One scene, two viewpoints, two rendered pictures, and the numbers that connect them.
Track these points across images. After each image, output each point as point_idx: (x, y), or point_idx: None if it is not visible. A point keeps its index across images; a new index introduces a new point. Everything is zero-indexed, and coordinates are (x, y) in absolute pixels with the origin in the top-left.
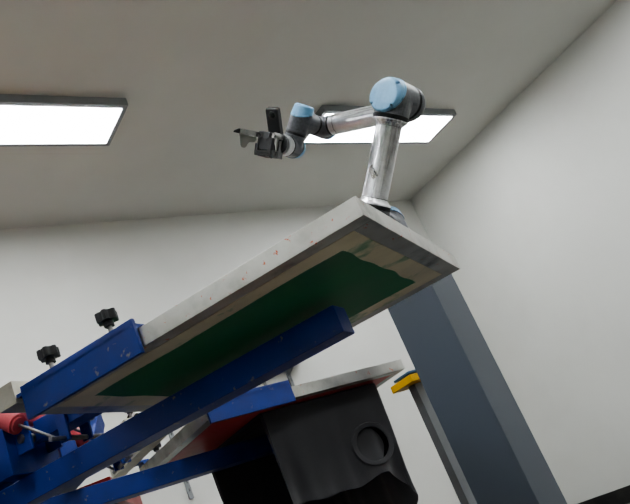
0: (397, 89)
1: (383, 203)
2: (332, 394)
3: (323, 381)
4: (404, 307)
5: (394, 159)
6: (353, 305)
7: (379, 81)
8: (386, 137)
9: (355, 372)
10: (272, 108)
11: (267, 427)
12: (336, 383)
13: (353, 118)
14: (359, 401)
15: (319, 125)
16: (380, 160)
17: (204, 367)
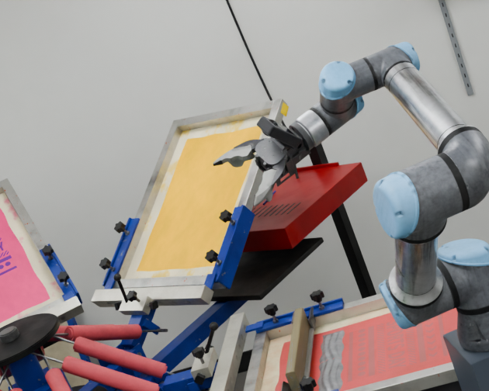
0: (397, 226)
1: (418, 301)
2: None
3: (387, 389)
4: (466, 386)
5: (428, 263)
6: None
7: (379, 187)
8: (404, 249)
9: (438, 375)
10: (263, 129)
11: None
12: (406, 390)
13: (409, 115)
14: (452, 386)
15: (372, 88)
16: (403, 265)
17: None
